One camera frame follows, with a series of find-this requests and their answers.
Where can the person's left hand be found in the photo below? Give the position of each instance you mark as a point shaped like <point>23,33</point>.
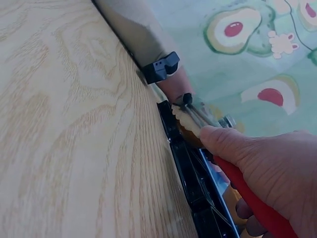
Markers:
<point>177,85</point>

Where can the person's right hand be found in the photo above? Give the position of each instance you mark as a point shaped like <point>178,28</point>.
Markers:
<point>277,168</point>

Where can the person's left forearm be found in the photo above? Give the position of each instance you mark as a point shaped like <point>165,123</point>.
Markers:
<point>138,32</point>

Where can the white crimped dumpling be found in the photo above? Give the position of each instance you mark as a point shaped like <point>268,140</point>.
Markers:
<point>188,121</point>

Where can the golden brown food piece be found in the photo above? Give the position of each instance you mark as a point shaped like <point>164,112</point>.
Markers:
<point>189,138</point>

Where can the black tray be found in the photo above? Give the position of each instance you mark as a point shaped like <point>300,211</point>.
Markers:
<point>190,171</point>

